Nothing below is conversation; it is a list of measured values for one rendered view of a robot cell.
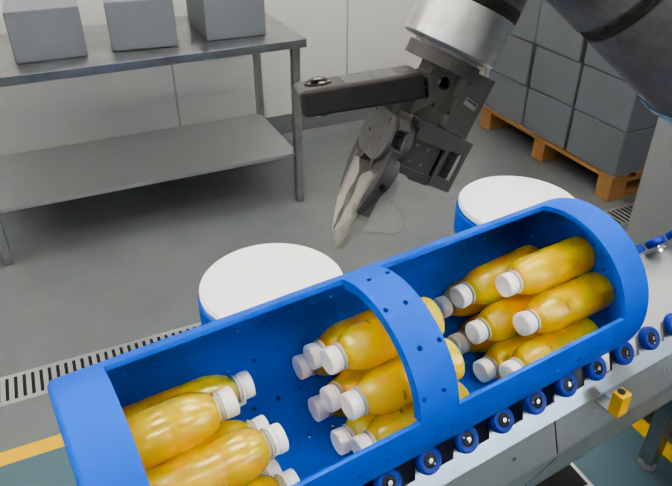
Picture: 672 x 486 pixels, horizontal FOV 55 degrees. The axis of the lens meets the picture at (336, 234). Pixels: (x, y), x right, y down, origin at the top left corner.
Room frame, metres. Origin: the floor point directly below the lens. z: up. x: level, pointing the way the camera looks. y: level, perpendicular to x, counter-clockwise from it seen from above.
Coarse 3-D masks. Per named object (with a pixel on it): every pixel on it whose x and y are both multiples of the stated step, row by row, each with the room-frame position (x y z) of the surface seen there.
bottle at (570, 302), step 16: (592, 272) 0.90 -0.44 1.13; (560, 288) 0.85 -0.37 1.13; (576, 288) 0.85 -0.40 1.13; (592, 288) 0.85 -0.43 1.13; (608, 288) 0.86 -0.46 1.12; (528, 304) 0.83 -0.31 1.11; (544, 304) 0.81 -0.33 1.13; (560, 304) 0.81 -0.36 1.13; (576, 304) 0.82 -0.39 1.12; (592, 304) 0.83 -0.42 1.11; (608, 304) 0.86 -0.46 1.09; (544, 320) 0.79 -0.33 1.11; (560, 320) 0.80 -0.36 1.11; (576, 320) 0.82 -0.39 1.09
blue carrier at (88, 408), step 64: (448, 256) 0.95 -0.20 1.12; (256, 320) 0.75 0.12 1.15; (320, 320) 0.82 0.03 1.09; (384, 320) 0.66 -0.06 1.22; (448, 320) 0.92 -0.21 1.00; (640, 320) 0.81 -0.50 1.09; (64, 384) 0.54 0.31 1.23; (128, 384) 0.65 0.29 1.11; (256, 384) 0.74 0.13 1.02; (320, 384) 0.77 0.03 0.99; (448, 384) 0.61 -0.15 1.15; (512, 384) 0.66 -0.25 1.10; (128, 448) 0.46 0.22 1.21; (320, 448) 0.67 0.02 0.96; (384, 448) 0.55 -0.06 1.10
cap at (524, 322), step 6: (522, 312) 0.80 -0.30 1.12; (528, 312) 0.80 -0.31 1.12; (516, 318) 0.80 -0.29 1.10; (522, 318) 0.79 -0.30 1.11; (528, 318) 0.79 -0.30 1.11; (534, 318) 0.79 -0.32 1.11; (516, 324) 0.80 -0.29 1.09; (522, 324) 0.79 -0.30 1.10; (528, 324) 0.78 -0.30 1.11; (534, 324) 0.79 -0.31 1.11; (516, 330) 0.80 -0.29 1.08; (522, 330) 0.79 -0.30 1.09; (528, 330) 0.78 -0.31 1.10; (534, 330) 0.78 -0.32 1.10
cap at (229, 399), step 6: (222, 390) 0.59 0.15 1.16; (228, 390) 0.59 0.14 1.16; (222, 396) 0.58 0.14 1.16; (228, 396) 0.58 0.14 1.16; (234, 396) 0.58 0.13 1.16; (228, 402) 0.57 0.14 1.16; (234, 402) 0.58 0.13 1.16; (228, 408) 0.57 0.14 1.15; (234, 408) 0.57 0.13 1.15; (228, 414) 0.57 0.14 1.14; (234, 414) 0.57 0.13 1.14
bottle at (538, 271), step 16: (576, 240) 0.93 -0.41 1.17; (528, 256) 0.88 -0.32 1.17; (544, 256) 0.88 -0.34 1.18; (560, 256) 0.88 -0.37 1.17; (576, 256) 0.89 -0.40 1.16; (592, 256) 0.91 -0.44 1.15; (512, 272) 0.85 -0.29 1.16; (528, 272) 0.84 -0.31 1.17; (544, 272) 0.85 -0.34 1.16; (560, 272) 0.86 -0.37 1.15; (576, 272) 0.88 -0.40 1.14; (528, 288) 0.83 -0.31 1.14; (544, 288) 0.84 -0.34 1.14
